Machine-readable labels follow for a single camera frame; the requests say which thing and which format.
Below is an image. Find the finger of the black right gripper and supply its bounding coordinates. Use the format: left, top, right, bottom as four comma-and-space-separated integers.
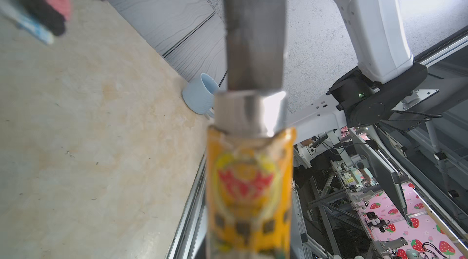
26, 0, 66, 36

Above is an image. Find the small sickle wooden handle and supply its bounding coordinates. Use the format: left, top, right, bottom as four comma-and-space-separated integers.
205, 0, 297, 259

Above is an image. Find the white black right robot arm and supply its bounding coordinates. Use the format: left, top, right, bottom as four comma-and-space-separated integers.
210, 0, 427, 142

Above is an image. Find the light blue ceramic mug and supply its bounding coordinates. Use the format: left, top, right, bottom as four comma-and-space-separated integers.
182, 73, 220, 118

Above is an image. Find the aluminium mounting rail base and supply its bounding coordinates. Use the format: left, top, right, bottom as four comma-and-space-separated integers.
166, 154, 208, 259

